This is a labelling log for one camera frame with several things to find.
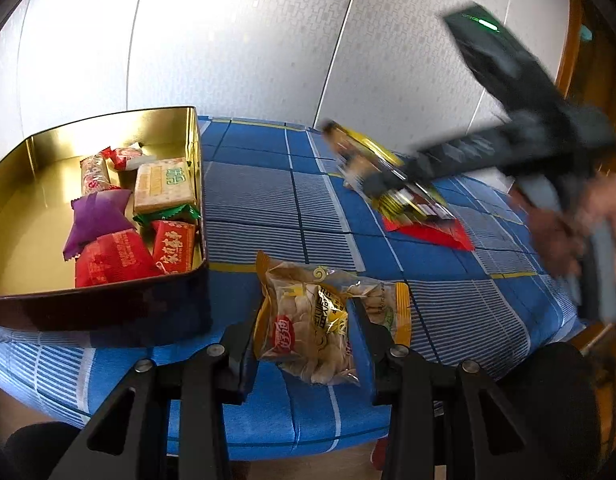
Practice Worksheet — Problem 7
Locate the black trouser leg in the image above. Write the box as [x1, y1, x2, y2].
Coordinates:
[492, 342, 604, 480]

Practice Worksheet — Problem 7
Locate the clear yellow nut packet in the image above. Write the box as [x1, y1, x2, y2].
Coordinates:
[253, 251, 413, 387]

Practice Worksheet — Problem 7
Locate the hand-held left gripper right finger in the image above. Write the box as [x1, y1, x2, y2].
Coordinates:
[345, 297, 558, 480]

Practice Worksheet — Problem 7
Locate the dark cloth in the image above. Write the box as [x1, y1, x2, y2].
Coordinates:
[0, 420, 86, 480]

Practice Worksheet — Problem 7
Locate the red packet white print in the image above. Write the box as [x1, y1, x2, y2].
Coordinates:
[74, 229, 161, 288]

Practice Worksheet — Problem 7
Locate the small red object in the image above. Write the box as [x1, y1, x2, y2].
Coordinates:
[370, 437, 389, 471]

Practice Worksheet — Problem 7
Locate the red white candy packet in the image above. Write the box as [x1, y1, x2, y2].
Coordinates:
[99, 142, 145, 173]

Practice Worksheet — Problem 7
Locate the blue plaid bed sheet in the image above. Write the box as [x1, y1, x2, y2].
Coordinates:
[0, 116, 588, 448]

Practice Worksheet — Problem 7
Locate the black tin box gold interior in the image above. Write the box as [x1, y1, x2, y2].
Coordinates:
[0, 106, 213, 348]

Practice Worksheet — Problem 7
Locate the green label cracker packet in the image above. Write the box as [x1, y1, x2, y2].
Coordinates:
[133, 157, 201, 223]

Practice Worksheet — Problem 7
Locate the red packet gold print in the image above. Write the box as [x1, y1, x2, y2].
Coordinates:
[152, 219, 197, 275]

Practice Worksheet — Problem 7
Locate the purple snack packet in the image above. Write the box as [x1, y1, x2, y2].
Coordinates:
[62, 190, 135, 261]

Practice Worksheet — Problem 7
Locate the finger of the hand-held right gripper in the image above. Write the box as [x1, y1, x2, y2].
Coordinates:
[360, 147, 441, 200]

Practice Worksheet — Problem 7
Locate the person's right hand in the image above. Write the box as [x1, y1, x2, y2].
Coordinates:
[530, 172, 616, 281]

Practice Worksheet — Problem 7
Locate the red dotted clear snack packet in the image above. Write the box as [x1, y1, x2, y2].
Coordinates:
[79, 154, 113, 196]

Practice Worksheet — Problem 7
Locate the yellow black snack packet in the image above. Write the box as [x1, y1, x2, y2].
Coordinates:
[322, 120, 456, 223]

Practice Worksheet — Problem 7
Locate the plain red snack packet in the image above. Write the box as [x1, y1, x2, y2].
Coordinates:
[380, 212, 476, 252]

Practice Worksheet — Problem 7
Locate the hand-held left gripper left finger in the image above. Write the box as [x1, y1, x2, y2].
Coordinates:
[48, 316, 263, 480]

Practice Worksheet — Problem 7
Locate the wooden door frame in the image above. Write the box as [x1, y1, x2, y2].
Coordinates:
[555, 0, 616, 111]

